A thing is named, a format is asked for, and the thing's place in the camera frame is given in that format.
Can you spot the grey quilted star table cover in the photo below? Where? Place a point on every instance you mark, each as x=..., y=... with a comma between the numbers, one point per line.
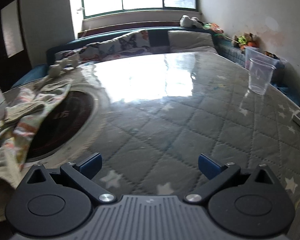
x=153, y=117

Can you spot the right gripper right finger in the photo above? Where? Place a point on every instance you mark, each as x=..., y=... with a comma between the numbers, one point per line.
x=219, y=175

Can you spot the dark wooden door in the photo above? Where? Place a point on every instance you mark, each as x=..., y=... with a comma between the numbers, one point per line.
x=14, y=59

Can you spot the white plush bunny toy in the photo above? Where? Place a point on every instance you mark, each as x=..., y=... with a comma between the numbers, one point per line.
x=63, y=65

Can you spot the butterfly patterned cushion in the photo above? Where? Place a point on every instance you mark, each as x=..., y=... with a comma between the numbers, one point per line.
x=131, y=44

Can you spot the grey pillow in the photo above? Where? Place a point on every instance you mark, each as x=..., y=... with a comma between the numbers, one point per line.
x=190, y=41

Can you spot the black round induction cooktop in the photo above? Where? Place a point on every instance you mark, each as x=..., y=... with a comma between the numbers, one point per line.
x=61, y=125

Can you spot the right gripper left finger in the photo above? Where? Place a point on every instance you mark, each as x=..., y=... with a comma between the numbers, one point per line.
x=79, y=176

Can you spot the clear plastic storage box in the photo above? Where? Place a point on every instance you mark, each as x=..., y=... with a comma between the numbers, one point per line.
x=278, y=74

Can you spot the teal sofa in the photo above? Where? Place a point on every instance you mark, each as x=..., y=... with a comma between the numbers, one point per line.
x=159, y=43

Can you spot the orange green plush toy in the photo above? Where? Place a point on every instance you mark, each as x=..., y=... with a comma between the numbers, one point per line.
x=213, y=27

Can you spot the colourful small plush toys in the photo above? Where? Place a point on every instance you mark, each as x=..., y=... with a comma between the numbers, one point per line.
x=245, y=40

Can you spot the clear plastic cup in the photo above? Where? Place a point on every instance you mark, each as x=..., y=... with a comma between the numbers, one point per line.
x=260, y=74

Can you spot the colourful patterned child's jacket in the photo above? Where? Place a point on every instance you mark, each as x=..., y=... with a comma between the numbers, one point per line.
x=17, y=130

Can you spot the white black plush toy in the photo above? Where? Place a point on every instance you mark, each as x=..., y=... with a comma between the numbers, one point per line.
x=187, y=22

